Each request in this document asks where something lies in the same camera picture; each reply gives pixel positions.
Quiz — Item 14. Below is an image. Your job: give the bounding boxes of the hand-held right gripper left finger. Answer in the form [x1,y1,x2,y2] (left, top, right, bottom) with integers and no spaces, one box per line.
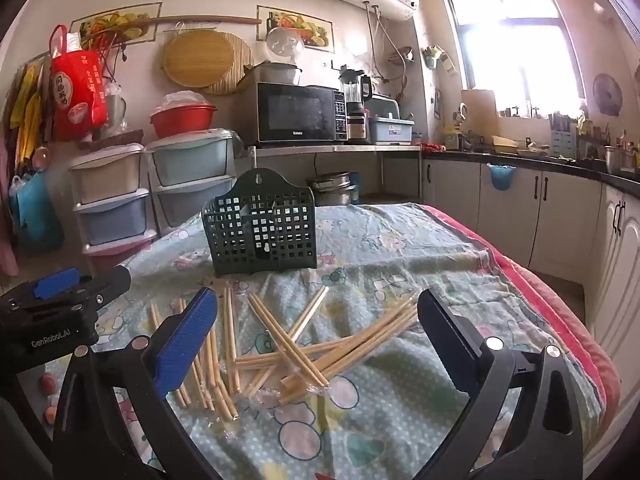
[50,287,221,480]

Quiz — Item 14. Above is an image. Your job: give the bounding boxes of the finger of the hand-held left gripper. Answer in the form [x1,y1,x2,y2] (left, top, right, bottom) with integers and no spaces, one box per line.
[0,267,83,311]
[74,266,132,311]

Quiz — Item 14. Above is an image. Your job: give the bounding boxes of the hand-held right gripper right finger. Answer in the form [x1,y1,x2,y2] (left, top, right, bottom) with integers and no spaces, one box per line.
[416,288,584,480]

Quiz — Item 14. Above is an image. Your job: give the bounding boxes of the pile of wooden chopsticks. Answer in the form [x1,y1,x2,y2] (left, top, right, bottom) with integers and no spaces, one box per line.
[149,284,426,423]

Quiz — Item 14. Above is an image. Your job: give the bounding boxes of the green plastic utensil basket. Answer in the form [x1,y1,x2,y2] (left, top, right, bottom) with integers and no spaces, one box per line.
[201,167,319,277]

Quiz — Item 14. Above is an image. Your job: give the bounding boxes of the blue bag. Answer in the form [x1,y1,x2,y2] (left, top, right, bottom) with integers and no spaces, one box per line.
[9,170,63,253]

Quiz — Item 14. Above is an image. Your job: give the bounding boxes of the printed light blue blanket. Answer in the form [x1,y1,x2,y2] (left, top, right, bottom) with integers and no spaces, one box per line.
[92,202,606,480]

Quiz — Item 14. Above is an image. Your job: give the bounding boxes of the clear plastic wrapper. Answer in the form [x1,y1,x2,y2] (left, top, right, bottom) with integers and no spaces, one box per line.
[212,382,331,431]

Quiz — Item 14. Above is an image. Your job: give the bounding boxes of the beige and blue drawer tower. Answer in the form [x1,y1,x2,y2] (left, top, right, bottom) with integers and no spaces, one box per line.
[67,142,158,273]

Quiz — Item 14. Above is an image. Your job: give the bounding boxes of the pink blanket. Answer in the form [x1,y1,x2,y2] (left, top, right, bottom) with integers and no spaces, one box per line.
[430,205,621,426]

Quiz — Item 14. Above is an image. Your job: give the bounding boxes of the wicker basket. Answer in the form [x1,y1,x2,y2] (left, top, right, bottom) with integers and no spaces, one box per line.
[80,129,145,151]

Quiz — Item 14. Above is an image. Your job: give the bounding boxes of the blue hanging bin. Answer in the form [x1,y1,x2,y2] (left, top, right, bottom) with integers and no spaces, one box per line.
[487,162,517,192]

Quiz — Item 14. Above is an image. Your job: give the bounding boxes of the white kitchen cabinets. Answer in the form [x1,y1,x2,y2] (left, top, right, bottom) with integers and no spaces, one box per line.
[421,155,640,411]

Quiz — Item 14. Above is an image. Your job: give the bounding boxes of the yellow hanging cloth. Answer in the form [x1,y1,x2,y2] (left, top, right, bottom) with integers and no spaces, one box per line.
[10,62,43,161]

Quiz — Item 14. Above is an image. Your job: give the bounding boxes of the red plastic basin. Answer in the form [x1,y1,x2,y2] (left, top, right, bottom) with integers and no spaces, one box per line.
[150,103,218,139]

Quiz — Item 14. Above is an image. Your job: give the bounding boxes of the stack of steel pots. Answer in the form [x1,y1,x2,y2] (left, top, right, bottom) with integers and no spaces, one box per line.
[306,171,358,206]

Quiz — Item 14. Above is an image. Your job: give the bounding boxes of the red shopping bag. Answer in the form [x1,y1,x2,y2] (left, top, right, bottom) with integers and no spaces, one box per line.
[48,25,110,142]

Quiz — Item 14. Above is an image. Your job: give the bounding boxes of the clear plastic bag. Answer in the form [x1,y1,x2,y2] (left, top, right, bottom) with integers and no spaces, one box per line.
[157,91,206,109]

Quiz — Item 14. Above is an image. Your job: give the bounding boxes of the black countertop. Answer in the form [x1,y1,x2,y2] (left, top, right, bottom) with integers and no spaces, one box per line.
[422,147,640,186]

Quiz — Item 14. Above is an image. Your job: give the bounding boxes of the blue dish drainer box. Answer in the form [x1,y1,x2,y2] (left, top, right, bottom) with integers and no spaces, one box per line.
[366,115,416,143]

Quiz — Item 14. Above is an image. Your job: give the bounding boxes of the metal shelf table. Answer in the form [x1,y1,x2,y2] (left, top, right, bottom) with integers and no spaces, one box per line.
[247,142,423,206]

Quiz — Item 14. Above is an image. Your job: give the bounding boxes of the pale cutting board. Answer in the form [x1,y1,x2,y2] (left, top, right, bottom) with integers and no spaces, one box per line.
[461,89,497,120]

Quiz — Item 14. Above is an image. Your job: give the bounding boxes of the round wooden cutting board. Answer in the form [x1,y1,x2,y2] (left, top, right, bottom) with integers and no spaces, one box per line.
[164,30,236,87]

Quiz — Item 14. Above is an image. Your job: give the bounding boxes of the black microwave oven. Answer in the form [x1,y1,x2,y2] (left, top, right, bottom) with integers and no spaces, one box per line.
[256,81,349,145]

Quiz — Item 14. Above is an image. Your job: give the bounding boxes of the black blender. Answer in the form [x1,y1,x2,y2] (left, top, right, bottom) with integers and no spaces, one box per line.
[339,65,373,142]

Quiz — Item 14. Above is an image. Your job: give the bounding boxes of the round bamboo mat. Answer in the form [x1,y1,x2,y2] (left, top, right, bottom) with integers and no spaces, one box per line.
[202,31,256,97]

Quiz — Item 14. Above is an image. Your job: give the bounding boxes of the grey cooking pot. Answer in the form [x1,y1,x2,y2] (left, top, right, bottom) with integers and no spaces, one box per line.
[252,61,303,86]

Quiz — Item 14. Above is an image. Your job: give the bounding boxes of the long wooden rolling pin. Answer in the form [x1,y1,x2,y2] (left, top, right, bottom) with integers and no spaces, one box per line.
[87,16,262,37]

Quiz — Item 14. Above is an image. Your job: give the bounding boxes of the clear plastic lid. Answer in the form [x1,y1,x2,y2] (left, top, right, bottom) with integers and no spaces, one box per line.
[266,26,305,61]

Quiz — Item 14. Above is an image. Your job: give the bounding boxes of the window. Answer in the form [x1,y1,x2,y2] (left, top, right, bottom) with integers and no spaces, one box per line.
[437,0,586,111]

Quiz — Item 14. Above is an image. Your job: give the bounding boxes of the fruit wall poster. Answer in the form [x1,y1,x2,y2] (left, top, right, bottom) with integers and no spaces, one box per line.
[256,5,335,53]
[69,2,163,48]

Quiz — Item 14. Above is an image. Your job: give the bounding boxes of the green wall caddy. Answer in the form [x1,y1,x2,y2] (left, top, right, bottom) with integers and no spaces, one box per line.
[424,45,458,73]

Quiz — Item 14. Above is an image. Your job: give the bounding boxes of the round wall fan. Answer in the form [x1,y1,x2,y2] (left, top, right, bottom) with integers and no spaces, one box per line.
[592,72,623,116]

